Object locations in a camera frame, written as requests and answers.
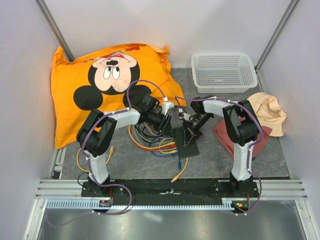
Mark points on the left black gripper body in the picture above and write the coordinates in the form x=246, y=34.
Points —
x=156, y=120

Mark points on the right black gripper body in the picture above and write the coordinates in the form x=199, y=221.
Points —
x=198, y=121

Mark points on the black network switch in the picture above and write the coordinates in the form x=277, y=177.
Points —
x=184, y=152

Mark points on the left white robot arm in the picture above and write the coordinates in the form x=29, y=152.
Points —
x=97, y=131

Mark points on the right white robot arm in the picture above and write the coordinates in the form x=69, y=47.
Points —
x=242, y=127

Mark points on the red folded cloth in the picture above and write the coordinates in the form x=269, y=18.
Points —
x=221, y=134

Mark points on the white perforated plastic basket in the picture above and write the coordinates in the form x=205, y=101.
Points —
x=215, y=73

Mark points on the orange Mickey Mouse pillow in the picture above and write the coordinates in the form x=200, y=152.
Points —
x=109, y=80

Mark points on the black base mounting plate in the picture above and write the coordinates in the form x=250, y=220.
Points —
x=207, y=187

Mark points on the peach bucket hat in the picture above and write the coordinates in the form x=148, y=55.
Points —
x=268, y=112

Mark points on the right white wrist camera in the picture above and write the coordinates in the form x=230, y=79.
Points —
x=183, y=113

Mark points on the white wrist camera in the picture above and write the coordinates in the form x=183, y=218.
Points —
x=183, y=113
x=166, y=105

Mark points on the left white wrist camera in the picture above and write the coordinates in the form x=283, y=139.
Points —
x=166, y=105

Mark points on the grey slotted cable duct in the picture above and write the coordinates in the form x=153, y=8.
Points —
x=90, y=204

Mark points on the aluminium frame rail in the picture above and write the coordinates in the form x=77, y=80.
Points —
x=271, y=189

